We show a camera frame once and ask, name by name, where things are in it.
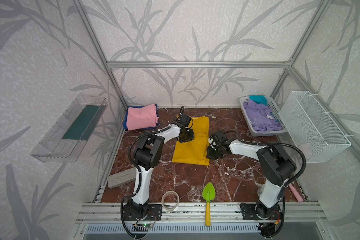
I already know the yellow printed t-shirt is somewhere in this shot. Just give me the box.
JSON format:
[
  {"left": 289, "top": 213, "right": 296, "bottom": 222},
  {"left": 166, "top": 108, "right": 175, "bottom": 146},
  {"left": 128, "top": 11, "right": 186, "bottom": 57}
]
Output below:
[{"left": 172, "top": 116, "right": 210, "bottom": 166}]

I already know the grey plastic laundry basket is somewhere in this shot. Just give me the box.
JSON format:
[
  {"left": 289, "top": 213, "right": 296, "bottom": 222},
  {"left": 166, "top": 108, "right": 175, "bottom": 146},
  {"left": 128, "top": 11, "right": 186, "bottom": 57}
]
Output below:
[{"left": 239, "top": 96, "right": 287, "bottom": 137}]

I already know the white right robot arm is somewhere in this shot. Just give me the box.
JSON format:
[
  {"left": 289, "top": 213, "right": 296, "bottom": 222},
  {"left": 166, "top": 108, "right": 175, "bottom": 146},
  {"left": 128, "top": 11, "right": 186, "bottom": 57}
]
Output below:
[{"left": 207, "top": 131, "right": 306, "bottom": 218}]

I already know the green toy trowel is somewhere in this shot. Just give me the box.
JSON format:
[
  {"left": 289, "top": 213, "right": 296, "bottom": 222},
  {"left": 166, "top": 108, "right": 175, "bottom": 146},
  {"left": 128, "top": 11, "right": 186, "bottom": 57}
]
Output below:
[{"left": 202, "top": 182, "right": 216, "bottom": 227}]

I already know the pink folded t-shirt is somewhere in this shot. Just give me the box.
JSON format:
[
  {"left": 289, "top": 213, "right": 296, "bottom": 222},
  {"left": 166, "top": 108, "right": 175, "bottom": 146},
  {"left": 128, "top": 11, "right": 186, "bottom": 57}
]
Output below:
[{"left": 126, "top": 103, "right": 160, "bottom": 131}]

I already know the purple t-shirt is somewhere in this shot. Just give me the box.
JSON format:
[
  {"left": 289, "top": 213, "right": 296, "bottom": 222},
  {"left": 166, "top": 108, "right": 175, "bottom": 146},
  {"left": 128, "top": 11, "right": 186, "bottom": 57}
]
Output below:
[{"left": 243, "top": 99, "right": 283, "bottom": 133}]

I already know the clear tape roll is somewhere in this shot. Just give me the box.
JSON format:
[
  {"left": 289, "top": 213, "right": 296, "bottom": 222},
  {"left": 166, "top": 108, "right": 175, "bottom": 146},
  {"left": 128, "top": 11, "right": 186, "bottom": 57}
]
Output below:
[{"left": 161, "top": 191, "right": 180, "bottom": 212}]

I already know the blue folded t-shirt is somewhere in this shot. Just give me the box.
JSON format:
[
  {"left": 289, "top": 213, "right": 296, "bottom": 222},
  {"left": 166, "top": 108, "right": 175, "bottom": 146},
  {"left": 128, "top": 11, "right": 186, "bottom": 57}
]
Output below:
[{"left": 122, "top": 103, "right": 160, "bottom": 132}]

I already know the teal t-shirt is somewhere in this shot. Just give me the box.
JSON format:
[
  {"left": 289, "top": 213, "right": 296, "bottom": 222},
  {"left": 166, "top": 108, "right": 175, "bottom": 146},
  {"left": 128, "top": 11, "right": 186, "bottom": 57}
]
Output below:
[{"left": 249, "top": 95, "right": 268, "bottom": 106}]

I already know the grey rectangular block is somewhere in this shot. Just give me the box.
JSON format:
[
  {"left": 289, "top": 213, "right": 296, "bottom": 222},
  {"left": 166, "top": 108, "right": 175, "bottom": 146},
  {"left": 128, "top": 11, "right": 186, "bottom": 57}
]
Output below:
[{"left": 107, "top": 168, "right": 137, "bottom": 189}]

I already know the purple pink toy rake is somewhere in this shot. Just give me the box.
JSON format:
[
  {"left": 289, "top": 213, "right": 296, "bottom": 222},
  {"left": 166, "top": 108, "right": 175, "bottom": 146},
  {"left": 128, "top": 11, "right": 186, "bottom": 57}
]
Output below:
[{"left": 288, "top": 184, "right": 304, "bottom": 203}]

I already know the dark green sponge pad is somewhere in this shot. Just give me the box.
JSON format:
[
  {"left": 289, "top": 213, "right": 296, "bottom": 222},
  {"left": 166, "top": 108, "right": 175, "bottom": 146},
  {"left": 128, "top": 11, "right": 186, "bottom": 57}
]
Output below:
[{"left": 62, "top": 105, "right": 100, "bottom": 141}]

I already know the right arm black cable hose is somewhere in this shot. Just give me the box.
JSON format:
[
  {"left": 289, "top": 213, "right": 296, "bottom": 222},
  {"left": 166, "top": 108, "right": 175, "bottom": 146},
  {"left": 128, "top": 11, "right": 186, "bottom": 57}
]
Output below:
[{"left": 224, "top": 130, "right": 307, "bottom": 238}]

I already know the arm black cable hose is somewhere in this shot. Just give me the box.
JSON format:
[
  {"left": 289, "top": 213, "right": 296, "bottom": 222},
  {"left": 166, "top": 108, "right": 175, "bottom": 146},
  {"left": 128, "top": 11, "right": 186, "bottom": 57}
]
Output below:
[
  {"left": 119, "top": 105, "right": 185, "bottom": 239},
  {"left": 224, "top": 130, "right": 307, "bottom": 238}
]

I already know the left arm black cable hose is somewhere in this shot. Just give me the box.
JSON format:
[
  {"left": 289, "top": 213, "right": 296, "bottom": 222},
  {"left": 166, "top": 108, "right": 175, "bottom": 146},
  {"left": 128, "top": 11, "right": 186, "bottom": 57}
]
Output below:
[{"left": 119, "top": 105, "right": 185, "bottom": 239}]

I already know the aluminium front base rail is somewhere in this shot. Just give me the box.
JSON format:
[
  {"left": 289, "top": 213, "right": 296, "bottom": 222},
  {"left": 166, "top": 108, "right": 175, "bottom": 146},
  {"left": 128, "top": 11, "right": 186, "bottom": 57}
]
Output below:
[{"left": 75, "top": 202, "right": 329, "bottom": 224}]

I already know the white wire mesh basket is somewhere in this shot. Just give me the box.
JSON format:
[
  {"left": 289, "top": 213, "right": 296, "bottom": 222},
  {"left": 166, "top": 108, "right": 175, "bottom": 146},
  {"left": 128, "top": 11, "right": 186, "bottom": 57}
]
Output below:
[{"left": 279, "top": 91, "right": 352, "bottom": 164}]

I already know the aluminium frame profile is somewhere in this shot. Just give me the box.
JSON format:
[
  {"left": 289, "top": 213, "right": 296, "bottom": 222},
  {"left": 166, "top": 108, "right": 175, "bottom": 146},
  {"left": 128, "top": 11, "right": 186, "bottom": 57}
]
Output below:
[{"left": 71, "top": 0, "right": 360, "bottom": 169}]

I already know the clear plastic wall shelf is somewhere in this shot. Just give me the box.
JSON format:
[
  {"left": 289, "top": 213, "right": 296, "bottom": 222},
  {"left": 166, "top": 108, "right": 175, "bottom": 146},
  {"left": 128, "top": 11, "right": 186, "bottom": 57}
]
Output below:
[{"left": 31, "top": 94, "right": 108, "bottom": 163}]

